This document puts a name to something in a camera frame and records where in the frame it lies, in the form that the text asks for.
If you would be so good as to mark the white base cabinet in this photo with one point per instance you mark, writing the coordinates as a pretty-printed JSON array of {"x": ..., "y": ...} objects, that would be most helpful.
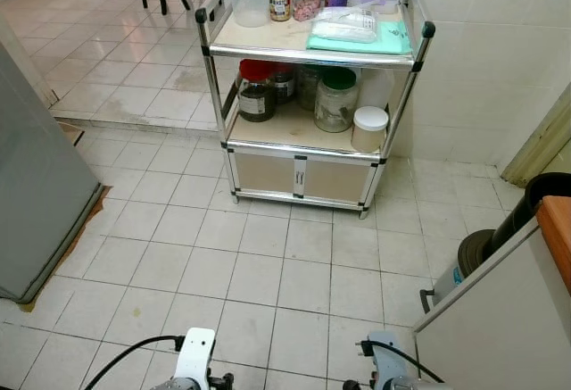
[{"x": 500, "y": 327}]

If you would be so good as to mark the aluminium shelf cart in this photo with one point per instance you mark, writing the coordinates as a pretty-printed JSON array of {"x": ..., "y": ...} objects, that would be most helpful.
[{"x": 294, "y": 174}]

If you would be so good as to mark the white lid beige jar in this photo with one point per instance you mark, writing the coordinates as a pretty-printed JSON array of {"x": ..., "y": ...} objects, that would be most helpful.
[{"x": 369, "y": 131}]

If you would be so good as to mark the black rubbish bin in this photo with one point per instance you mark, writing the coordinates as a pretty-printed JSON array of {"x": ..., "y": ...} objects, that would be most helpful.
[{"x": 546, "y": 185}]

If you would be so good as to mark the green lid glass jar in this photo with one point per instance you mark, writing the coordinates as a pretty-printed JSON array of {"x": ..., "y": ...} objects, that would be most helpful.
[{"x": 336, "y": 104}]

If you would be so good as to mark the red lid glass jar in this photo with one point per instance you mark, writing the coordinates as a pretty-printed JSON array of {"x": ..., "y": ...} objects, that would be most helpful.
[{"x": 256, "y": 95}]

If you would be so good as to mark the white plastic container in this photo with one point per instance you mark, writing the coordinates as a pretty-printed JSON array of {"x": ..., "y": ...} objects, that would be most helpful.
[{"x": 376, "y": 87}]

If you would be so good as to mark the plain glass jar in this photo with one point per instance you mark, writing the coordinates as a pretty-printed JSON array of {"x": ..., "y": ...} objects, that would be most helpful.
[{"x": 308, "y": 87}]

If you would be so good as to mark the teal cloth mat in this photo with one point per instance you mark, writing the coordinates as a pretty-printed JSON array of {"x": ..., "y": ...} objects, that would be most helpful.
[{"x": 388, "y": 40}]

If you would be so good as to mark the clear plastic bag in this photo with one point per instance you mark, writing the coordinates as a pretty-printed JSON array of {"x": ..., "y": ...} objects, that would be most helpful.
[{"x": 346, "y": 24}]

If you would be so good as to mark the clear plastic tub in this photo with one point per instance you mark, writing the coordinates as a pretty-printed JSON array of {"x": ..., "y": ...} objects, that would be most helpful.
[{"x": 249, "y": 2}]

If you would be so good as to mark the small yellow lid jar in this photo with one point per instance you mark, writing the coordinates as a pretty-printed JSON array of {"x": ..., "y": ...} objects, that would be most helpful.
[{"x": 280, "y": 4}]

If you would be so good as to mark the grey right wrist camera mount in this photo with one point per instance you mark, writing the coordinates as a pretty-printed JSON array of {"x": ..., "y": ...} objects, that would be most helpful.
[{"x": 385, "y": 363}]

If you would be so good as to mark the yellow door frame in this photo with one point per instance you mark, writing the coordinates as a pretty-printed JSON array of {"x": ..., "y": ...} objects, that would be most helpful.
[{"x": 540, "y": 145}]

